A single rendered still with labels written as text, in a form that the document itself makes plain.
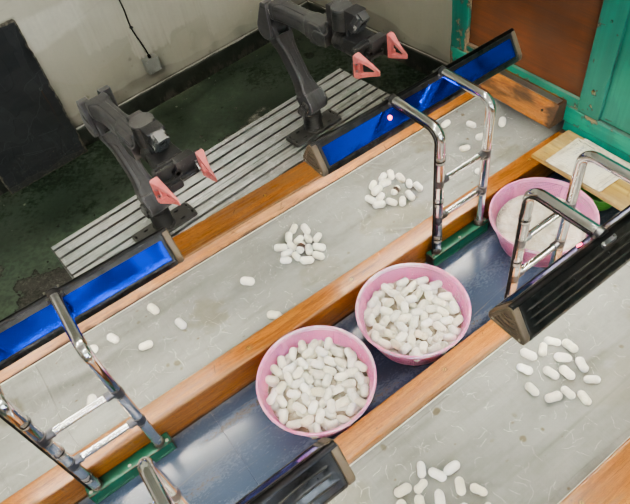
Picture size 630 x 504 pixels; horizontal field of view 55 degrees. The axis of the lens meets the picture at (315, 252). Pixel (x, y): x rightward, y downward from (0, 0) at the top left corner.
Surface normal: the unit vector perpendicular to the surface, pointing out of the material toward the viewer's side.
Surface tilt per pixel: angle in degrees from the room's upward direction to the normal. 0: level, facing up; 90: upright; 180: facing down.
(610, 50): 90
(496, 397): 0
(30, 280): 0
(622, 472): 0
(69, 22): 89
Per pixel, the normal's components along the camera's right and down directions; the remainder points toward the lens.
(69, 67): 0.65, 0.52
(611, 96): -0.81, 0.51
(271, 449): -0.13, -0.64
